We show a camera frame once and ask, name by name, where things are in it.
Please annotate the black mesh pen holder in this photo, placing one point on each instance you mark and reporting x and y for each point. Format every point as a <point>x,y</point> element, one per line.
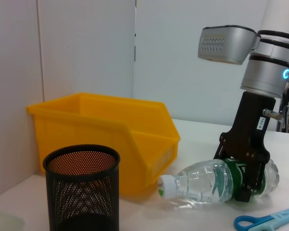
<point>82,192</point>

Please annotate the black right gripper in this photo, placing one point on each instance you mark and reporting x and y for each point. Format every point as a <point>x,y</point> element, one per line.
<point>250,125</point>

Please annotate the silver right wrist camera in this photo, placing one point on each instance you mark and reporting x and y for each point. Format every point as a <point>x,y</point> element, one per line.
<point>226,45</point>

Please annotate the clear green-labelled water bottle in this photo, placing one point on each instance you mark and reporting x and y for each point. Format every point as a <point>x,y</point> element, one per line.
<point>202,180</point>

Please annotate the blue scissors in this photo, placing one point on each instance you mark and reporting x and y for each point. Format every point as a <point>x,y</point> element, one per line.
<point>267,220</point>

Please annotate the pale green glass fruit bowl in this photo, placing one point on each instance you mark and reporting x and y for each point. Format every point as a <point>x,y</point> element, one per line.
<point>4,220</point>

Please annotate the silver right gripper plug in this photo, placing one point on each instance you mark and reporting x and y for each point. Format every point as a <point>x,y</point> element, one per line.
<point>272,113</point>

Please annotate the yellow plastic bin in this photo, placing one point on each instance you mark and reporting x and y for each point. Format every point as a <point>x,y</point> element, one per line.
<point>86,130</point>

